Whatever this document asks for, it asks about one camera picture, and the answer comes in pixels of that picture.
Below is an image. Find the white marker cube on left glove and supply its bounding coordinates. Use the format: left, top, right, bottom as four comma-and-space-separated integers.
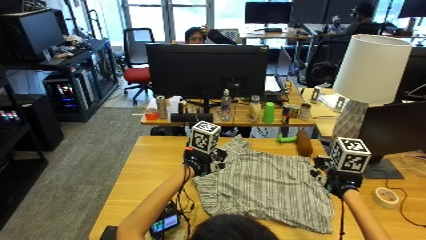
188, 120, 222, 155

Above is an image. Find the white box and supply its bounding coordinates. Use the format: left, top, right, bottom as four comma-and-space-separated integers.
167, 95, 184, 118

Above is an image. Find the red cable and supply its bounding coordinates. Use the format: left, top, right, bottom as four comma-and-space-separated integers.
384, 179, 426, 230

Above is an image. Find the white marker cube on right glove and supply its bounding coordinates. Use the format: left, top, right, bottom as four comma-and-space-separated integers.
328, 136, 373, 175

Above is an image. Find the person's left hand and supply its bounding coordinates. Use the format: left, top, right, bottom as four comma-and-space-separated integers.
183, 147, 229, 178

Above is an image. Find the black glove cable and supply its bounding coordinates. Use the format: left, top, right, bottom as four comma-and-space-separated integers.
173, 166, 197, 238

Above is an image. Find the small marker stand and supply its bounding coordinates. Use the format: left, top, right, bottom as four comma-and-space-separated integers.
309, 85, 322, 105
334, 95, 349, 113

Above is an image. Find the white shade table lamp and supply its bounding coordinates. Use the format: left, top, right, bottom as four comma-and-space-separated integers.
332, 33, 414, 142

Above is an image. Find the large black desk monitor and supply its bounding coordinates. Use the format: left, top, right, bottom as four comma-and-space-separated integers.
145, 42, 270, 114

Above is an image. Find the small glass jar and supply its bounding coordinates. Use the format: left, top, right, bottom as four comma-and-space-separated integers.
297, 102, 313, 121

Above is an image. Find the small black screen device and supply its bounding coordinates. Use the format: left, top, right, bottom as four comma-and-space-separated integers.
149, 202, 183, 240

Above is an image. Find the cream liquid bottle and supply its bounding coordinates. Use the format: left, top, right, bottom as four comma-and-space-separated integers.
248, 94, 264, 124

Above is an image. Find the person's right hand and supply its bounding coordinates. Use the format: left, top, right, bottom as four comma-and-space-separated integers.
310, 156, 365, 200

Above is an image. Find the black office chair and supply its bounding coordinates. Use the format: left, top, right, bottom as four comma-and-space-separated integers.
304, 39, 353, 89

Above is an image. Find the clear water bottle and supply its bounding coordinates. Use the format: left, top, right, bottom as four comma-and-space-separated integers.
220, 88, 234, 122

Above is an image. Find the grey striped shirt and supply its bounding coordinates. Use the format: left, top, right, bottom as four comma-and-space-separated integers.
192, 134, 336, 235

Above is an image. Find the checkered calibration board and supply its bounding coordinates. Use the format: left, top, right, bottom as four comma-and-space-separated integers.
216, 28, 241, 43

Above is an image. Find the black background monitor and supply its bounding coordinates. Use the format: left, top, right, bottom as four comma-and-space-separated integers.
397, 0, 426, 19
244, 1, 294, 25
290, 0, 362, 28

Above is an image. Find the green plastic toy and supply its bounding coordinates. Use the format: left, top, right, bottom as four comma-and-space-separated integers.
276, 132, 298, 145

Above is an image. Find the red seat office chair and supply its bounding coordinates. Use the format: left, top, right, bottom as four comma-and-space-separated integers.
121, 27, 157, 106

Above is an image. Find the pile of soft toys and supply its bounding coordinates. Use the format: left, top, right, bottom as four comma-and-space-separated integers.
49, 34, 87, 60

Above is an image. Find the black shelf unit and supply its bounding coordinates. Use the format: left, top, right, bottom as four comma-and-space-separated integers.
0, 65, 49, 232

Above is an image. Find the white marker cube on glove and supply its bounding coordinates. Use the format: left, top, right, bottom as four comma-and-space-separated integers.
328, 136, 373, 175
188, 120, 222, 155

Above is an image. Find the dark drink can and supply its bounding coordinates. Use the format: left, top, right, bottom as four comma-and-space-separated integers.
281, 103, 300, 125

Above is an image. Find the black monitor on rack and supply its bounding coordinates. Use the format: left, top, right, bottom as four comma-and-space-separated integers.
0, 7, 67, 64

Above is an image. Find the black bar speaker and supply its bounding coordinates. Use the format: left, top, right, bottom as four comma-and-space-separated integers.
169, 112, 214, 124

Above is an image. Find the green plastic cup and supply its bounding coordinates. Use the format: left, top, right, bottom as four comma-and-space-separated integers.
261, 101, 277, 125

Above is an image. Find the computer tower with coloured lights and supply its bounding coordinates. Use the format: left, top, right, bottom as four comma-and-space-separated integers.
43, 70, 97, 115

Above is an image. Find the black cabinet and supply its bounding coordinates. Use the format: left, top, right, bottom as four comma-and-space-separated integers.
0, 93, 67, 152

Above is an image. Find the black monitor with flat stand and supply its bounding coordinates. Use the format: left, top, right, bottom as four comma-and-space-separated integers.
357, 101, 426, 180

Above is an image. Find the black metal rack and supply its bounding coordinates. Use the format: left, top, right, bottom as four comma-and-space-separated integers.
0, 37, 120, 123

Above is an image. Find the white tape roll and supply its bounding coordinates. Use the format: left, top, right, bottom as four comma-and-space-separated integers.
372, 186, 401, 210

